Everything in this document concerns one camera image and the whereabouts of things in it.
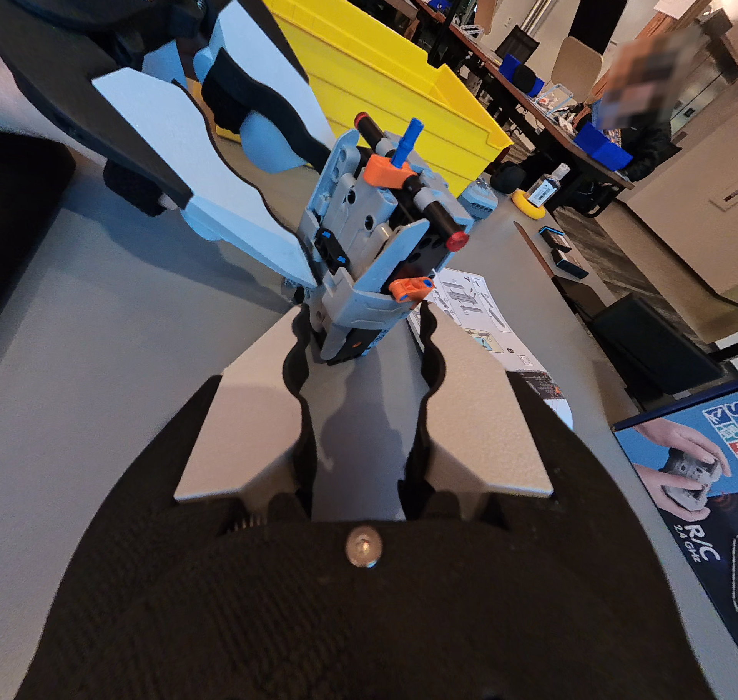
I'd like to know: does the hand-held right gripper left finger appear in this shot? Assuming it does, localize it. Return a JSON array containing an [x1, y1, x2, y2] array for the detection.
[[174, 307, 319, 503]]

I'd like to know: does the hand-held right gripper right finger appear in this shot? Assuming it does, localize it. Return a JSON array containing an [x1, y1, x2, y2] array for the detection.
[[399, 301, 555, 499]]

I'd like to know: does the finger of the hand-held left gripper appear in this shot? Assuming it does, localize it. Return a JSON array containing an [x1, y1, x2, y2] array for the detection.
[[201, 0, 337, 168], [91, 69, 319, 289]]

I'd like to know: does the small black blue connector piece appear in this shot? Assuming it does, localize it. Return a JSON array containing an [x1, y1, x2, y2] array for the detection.
[[314, 227, 347, 268]]

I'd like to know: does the grey building block robot model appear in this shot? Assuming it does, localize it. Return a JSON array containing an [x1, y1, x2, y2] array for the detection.
[[281, 112, 471, 367]]

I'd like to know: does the grey desk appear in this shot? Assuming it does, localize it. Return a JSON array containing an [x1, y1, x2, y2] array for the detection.
[[0, 60, 738, 700]]

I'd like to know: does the yellow plastic bin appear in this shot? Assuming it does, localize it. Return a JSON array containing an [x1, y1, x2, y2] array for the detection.
[[231, 0, 514, 200]]

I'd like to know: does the open instruction manual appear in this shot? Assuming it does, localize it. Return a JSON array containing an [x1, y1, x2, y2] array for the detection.
[[406, 269, 575, 431]]

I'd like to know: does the black perforated board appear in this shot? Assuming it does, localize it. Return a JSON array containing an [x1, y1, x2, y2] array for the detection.
[[0, 130, 77, 311]]

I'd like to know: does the black case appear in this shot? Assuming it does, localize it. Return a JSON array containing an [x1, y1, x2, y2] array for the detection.
[[590, 292, 725, 396]]

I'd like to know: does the blue robot kit box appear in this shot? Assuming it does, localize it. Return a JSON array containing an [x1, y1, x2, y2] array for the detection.
[[611, 388, 738, 633]]

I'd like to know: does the yellow tape roll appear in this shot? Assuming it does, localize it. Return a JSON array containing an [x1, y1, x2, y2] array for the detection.
[[511, 188, 548, 217]]

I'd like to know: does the blue storage bin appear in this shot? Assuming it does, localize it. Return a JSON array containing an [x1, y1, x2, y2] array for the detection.
[[573, 121, 633, 171], [498, 53, 546, 98]]

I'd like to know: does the grey battery box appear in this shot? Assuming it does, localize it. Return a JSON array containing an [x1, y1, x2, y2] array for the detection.
[[458, 177, 500, 220]]

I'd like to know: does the black round pouch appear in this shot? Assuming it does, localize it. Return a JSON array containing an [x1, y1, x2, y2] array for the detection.
[[489, 161, 527, 195]]

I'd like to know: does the brown work table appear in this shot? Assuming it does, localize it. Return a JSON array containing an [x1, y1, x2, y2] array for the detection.
[[447, 16, 636, 194]]

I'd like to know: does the clear plastic box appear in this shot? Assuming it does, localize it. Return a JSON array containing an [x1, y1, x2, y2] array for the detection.
[[539, 84, 575, 116]]

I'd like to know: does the beige chair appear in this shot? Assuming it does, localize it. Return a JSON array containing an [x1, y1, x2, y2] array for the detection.
[[550, 35, 604, 105]]

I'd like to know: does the white wall plate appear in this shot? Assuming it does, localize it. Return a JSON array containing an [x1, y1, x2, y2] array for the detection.
[[708, 177, 738, 212]]

